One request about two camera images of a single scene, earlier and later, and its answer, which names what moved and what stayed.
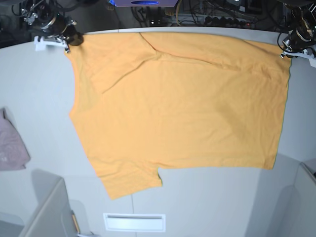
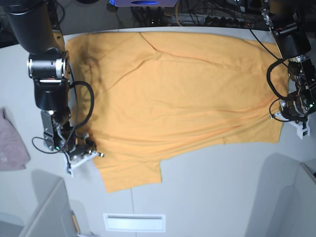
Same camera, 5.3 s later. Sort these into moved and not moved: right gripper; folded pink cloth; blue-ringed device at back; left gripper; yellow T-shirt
Moved: yellow T-shirt; right gripper; left gripper
Not moved: blue-ringed device at back; folded pink cloth
